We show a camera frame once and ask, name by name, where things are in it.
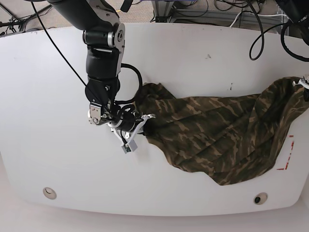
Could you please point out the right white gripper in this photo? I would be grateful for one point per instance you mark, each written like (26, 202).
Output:
(140, 122)

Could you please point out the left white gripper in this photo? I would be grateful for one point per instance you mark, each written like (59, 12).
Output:
(304, 81)

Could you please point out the camouflage T-shirt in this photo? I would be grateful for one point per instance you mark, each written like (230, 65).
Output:
(231, 139)

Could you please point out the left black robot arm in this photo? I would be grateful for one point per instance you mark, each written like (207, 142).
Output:
(298, 15)

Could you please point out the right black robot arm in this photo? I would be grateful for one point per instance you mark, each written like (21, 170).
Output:
(104, 36)

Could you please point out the red tape rectangle marking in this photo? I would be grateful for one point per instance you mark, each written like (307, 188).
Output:
(284, 156)

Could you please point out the black tripod stand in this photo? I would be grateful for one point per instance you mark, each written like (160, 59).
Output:
(15, 24)

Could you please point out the aluminium frame stand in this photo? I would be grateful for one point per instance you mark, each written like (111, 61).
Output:
(209, 12)

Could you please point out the left table cable grommet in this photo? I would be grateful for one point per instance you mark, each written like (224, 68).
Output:
(49, 193)

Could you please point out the table cable grommet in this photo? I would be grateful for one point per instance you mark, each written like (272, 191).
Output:
(49, 193)
(260, 198)

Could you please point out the right table cable grommet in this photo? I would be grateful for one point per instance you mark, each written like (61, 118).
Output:
(260, 198)

